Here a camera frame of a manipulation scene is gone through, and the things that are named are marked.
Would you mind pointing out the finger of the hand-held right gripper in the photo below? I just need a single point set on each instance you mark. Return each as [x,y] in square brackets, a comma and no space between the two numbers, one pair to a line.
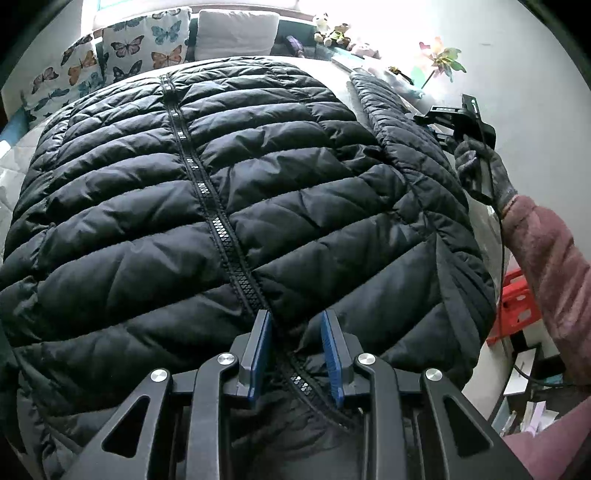
[431,121]

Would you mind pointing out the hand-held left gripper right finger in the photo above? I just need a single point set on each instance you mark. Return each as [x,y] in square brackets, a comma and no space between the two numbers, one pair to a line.
[331,355]

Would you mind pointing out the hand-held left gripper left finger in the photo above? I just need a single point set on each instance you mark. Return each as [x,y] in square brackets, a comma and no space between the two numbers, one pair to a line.
[259,350]

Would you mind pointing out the black puffer jacket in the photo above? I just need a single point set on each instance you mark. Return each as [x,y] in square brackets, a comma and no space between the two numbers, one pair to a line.
[194,198]

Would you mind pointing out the person's right forearm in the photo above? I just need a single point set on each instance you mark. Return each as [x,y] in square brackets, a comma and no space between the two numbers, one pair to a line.
[549,272]

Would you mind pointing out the person's right hand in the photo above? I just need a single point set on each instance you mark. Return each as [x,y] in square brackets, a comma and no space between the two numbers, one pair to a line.
[501,177]

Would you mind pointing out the colourful pinwheel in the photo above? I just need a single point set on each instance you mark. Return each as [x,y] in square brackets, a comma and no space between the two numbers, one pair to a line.
[441,60]

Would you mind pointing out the pink plush toy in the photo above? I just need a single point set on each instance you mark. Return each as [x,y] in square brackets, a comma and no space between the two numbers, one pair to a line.
[367,50]

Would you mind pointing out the brown plush toy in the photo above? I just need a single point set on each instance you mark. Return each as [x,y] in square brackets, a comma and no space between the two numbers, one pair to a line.
[340,36]

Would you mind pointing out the panda plush toy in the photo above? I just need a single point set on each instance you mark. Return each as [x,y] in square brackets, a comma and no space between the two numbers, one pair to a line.
[322,28]

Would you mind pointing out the purple plush toy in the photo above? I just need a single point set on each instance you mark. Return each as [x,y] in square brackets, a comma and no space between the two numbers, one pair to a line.
[295,45]

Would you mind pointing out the red plastic crate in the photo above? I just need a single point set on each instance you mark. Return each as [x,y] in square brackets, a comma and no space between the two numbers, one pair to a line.
[515,307]

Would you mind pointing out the scattered white papers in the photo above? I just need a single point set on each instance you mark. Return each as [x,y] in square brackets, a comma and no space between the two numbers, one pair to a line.
[531,406]

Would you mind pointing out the plain grey pillow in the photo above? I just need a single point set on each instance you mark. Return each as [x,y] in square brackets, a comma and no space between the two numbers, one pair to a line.
[238,34]

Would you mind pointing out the butterfly print pillow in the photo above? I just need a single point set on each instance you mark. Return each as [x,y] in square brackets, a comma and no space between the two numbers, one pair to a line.
[64,76]
[143,44]

